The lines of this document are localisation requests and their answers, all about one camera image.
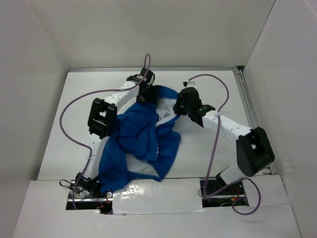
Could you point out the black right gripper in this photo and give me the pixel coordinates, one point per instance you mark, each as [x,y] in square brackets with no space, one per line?
[177,106]

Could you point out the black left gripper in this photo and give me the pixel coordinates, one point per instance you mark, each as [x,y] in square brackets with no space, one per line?
[152,98]

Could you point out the blue jacket white lining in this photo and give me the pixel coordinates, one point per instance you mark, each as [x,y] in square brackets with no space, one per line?
[144,145]

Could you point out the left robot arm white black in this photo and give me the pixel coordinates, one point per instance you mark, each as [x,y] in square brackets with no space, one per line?
[102,121]

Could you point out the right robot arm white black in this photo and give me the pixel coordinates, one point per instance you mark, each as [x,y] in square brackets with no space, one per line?
[253,149]

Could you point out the white glossy taped sheet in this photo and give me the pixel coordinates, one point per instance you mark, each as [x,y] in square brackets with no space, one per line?
[170,196]

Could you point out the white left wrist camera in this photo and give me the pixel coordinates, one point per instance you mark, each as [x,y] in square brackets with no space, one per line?
[151,78]

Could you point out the aluminium frame rail back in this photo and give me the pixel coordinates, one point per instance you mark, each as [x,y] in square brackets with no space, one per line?
[155,69]

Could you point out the aluminium frame rail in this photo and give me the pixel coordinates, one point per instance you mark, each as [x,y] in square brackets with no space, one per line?
[250,112]
[155,69]

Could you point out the aluminium frame rail right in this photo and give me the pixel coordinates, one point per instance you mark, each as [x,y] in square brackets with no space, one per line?
[250,112]

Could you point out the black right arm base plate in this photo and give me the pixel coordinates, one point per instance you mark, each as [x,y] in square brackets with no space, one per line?
[213,186]

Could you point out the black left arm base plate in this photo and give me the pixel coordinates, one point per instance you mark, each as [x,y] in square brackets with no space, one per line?
[82,194]

